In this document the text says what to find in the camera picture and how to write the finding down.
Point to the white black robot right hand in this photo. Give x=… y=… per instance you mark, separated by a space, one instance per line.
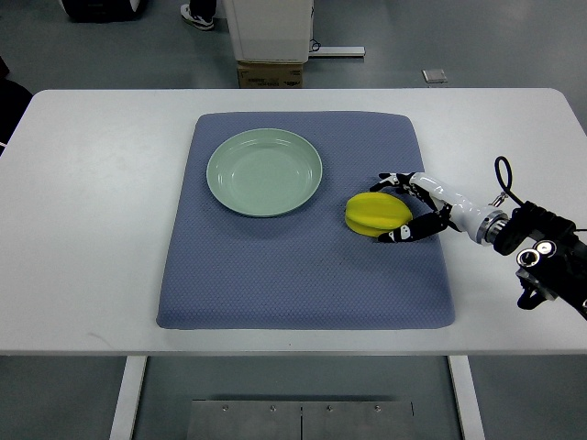
x=448 y=208

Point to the yellow starfruit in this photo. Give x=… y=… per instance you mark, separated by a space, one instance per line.
x=373 y=213

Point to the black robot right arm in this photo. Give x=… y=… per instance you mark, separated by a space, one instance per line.
x=551 y=258

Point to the small grey floor plate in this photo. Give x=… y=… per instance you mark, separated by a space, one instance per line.
x=434 y=76

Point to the light green plate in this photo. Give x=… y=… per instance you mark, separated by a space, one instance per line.
x=264 y=172

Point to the white table leg right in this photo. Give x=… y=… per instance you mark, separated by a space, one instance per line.
x=466 y=399

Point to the white table leg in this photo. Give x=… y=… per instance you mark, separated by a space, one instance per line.
x=126 y=410
x=466 y=399

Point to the blue quilted mat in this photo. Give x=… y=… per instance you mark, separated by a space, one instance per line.
x=305 y=269

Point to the cardboard box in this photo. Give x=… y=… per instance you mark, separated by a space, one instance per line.
x=256 y=75

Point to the white cabinet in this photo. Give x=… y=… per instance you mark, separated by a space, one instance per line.
x=270 y=31

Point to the white sneaker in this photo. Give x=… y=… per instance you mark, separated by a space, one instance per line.
x=196 y=21

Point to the white table leg left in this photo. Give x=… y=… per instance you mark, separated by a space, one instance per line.
x=126 y=410

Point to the black white wheeled object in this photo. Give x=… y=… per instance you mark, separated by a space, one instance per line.
x=99 y=11

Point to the dark object at left edge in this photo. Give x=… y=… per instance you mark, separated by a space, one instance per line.
x=15 y=99

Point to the white floor rail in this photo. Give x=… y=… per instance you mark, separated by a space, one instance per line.
x=337 y=52

